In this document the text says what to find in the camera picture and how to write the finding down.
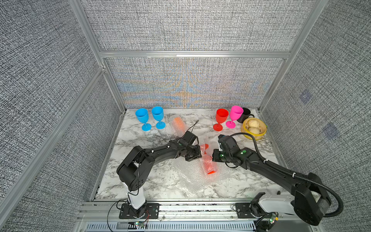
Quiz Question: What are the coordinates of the orange wine glass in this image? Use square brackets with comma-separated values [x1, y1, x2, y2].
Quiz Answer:
[169, 114, 189, 139]

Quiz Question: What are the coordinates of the coral wine glass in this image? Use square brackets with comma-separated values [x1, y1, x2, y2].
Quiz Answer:
[200, 142, 218, 175]

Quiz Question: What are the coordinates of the bubble wrap sheet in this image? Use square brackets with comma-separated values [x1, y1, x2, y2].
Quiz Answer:
[172, 158, 234, 195]

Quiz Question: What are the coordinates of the red wine glass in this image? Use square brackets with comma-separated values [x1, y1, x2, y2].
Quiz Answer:
[213, 109, 229, 131]

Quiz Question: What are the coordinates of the pink wine glass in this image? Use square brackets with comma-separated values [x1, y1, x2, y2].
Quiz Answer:
[226, 105, 243, 129]

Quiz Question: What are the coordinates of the blue wine glass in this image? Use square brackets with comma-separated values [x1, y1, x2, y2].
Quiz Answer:
[151, 106, 166, 130]
[135, 108, 152, 131]

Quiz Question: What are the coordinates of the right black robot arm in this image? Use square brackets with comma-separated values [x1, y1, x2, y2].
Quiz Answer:
[212, 135, 344, 226]

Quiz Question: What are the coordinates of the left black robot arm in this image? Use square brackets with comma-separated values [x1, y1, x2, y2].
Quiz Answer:
[117, 131, 202, 210]

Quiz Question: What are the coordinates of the yellow bamboo steamer basket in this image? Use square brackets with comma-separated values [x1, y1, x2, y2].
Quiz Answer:
[241, 118, 267, 140]

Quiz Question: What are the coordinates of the upper white bun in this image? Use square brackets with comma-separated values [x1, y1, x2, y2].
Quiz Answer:
[247, 119, 260, 128]

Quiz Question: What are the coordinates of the black mug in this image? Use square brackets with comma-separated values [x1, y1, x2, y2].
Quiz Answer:
[237, 107, 255, 124]

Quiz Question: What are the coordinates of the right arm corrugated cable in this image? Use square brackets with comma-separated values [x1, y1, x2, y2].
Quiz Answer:
[228, 132, 345, 218]

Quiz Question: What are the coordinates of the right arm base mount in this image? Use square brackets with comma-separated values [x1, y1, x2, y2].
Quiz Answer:
[232, 192, 268, 219]

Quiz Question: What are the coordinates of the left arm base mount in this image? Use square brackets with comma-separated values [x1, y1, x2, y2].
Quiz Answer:
[119, 202, 160, 219]

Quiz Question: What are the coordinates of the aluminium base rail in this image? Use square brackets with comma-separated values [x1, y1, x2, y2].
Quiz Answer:
[75, 199, 302, 232]

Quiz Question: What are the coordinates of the aluminium frame crossbar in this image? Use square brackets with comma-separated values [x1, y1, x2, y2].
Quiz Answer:
[99, 51, 290, 59]

